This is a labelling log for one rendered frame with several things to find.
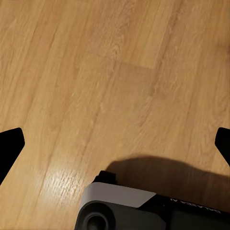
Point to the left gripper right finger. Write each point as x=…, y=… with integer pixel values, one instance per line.
x=222, y=141

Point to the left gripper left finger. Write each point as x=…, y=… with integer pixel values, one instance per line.
x=11, y=144

